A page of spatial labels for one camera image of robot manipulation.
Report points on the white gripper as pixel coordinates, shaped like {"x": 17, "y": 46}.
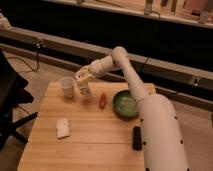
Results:
{"x": 83, "y": 76}

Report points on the white labelled bottle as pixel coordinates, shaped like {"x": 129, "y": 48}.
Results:
{"x": 85, "y": 90}

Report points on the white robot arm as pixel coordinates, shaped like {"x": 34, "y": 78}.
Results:
{"x": 163, "y": 144}

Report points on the white plastic cup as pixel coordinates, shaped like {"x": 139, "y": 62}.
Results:
{"x": 67, "y": 85}

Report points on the green bowl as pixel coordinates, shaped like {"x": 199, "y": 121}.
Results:
{"x": 124, "y": 105}

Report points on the black rectangular block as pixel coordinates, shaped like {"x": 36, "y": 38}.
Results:
{"x": 137, "y": 140}

